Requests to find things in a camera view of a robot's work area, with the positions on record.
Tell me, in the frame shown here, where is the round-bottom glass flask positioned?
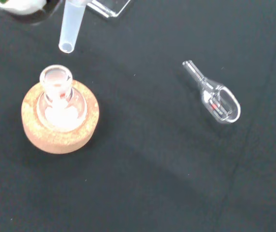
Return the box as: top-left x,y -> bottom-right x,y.
36,64 -> 88,131

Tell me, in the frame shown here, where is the black bench cloth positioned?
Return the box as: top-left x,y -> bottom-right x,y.
0,0 -> 276,232

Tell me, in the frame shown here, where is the cork ring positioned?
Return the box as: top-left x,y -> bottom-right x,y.
21,79 -> 101,155

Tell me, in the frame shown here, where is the glass weighing funnel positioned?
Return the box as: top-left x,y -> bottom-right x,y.
182,60 -> 242,125

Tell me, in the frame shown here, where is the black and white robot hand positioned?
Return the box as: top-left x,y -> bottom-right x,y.
0,0 -> 64,26

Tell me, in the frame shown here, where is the clear acrylic funnel stand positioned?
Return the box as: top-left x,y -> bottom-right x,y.
85,0 -> 132,18

